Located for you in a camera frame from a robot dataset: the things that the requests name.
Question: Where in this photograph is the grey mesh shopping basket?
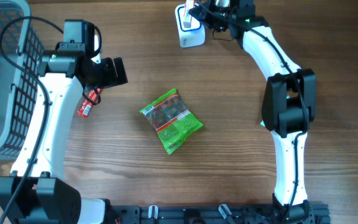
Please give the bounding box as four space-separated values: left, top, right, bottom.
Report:
0 0 44 160

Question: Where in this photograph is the red snack bar wrapper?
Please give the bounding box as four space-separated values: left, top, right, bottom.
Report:
77 88 102 118

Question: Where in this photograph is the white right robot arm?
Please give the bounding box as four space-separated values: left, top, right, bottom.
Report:
189 1 316 222

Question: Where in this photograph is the white barcode scanner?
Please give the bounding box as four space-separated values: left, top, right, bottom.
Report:
175 4 206 48

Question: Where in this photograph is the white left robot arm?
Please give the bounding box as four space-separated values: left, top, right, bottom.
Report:
0 19 127 223

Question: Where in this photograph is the red tissue pack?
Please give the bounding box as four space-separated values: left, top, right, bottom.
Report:
182 0 195 29

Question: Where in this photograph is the green candy bag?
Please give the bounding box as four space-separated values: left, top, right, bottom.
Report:
139 88 203 155

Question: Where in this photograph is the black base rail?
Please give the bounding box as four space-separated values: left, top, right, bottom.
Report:
112 203 331 224

